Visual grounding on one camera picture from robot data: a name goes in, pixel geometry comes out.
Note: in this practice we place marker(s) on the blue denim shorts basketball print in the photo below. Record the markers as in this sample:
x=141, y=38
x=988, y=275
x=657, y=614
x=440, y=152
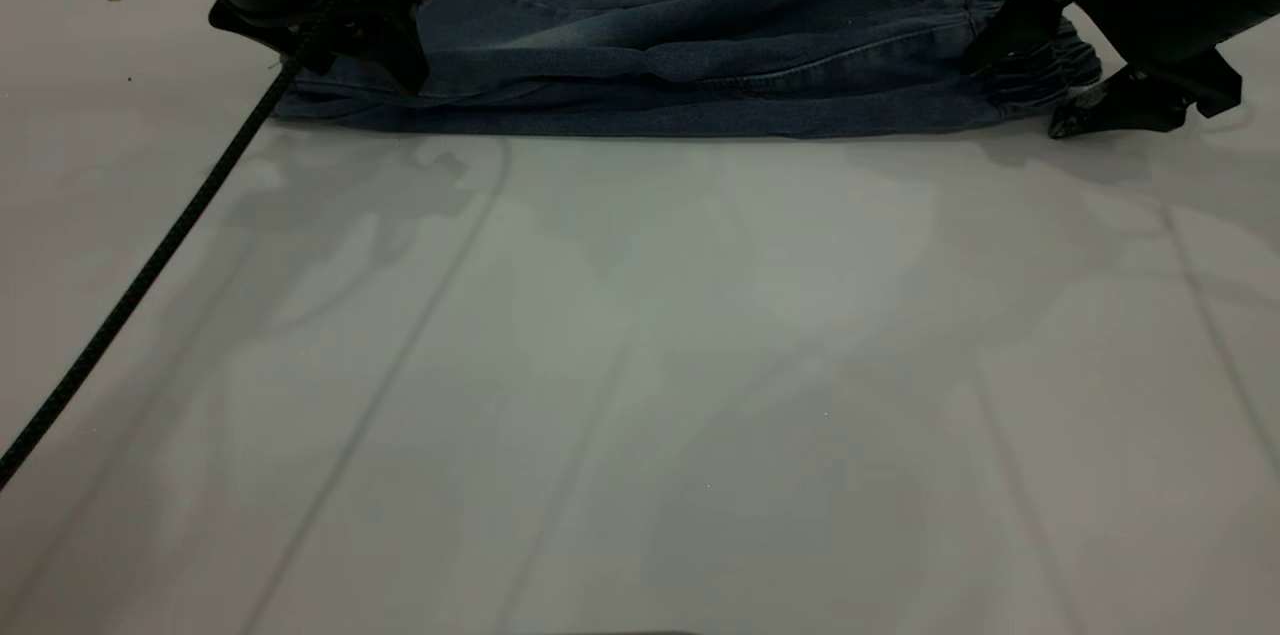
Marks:
x=750, y=45

